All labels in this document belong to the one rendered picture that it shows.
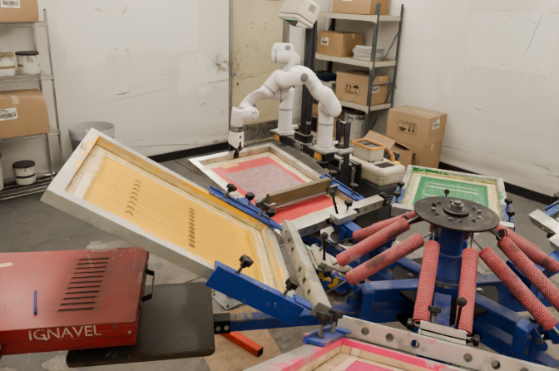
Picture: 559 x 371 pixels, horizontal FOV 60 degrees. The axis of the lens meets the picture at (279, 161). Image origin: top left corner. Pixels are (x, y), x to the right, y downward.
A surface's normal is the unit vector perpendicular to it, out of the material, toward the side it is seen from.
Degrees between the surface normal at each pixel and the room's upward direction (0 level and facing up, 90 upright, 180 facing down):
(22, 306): 0
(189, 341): 0
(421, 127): 89
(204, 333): 0
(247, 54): 90
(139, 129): 90
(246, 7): 90
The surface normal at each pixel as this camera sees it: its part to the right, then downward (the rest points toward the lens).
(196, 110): 0.64, 0.27
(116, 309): 0.04, -0.94
